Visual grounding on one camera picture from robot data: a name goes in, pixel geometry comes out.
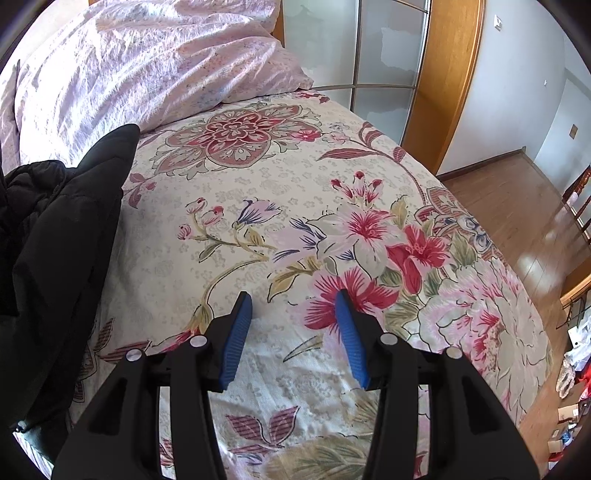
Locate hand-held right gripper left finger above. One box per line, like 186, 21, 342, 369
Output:
51, 291, 254, 480

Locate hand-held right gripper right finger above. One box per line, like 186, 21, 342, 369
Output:
334, 289, 542, 480

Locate black puffer jacket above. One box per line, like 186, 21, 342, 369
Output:
0, 124, 141, 462

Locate floral bed sheet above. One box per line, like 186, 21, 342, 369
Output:
65, 90, 555, 480

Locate pile of floor clutter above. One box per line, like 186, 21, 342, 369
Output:
547, 318, 591, 468

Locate wooden chair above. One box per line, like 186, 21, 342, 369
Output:
560, 165, 591, 234

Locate frosted glass sliding door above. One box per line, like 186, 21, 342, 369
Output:
281, 0, 433, 140

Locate left floral pillow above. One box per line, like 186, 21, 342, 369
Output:
0, 0, 315, 163

